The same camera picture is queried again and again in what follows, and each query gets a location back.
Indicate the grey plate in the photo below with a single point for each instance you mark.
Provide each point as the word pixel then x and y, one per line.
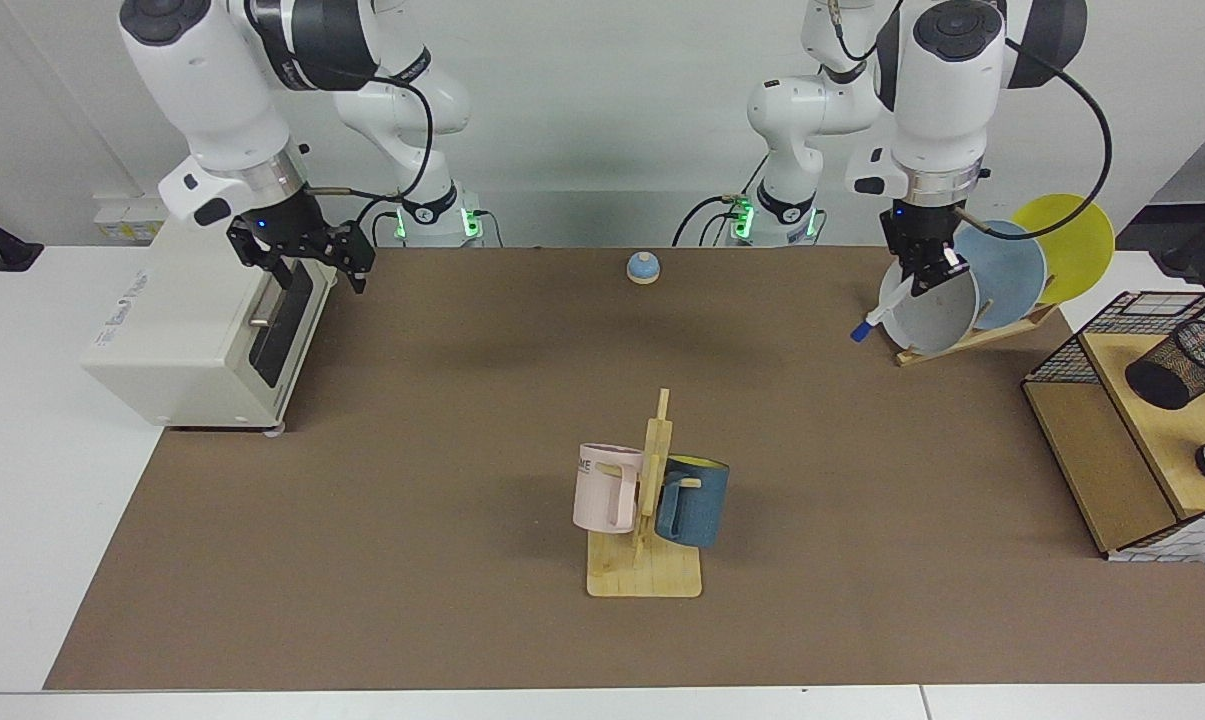
pixel 932 315

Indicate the wooden plate rack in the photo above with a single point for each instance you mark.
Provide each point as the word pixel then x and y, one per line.
pixel 1002 333

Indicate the yellow plate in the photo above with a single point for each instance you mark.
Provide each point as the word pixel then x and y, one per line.
pixel 1077 245

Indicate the white marker blue cap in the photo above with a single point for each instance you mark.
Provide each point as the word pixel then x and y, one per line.
pixel 887 305

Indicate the black stand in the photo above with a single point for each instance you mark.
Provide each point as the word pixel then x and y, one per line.
pixel 2 250

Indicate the pale toaster oven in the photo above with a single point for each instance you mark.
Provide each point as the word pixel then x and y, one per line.
pixel 182 340

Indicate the dark blue cup yellow inside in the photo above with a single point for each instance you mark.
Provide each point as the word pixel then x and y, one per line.
pixel 697 505

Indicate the black mesh pen holder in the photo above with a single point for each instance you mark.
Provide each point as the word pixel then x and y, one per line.
pixel 1167 380

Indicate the brown table cloth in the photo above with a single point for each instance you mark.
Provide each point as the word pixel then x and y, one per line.
pixel 412 500

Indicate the small blue round bell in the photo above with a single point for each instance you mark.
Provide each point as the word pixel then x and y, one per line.
pixel 643 267

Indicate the wooden cup stand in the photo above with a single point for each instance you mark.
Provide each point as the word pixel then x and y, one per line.
pixel 647 575

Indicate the light blue plate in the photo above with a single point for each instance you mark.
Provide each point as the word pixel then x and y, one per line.
pixel 1007 270

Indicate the pink cup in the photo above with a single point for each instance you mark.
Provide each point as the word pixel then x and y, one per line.
pixel 597 495

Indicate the white wall socket box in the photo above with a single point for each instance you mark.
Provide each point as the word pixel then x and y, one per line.
pixel 127 220

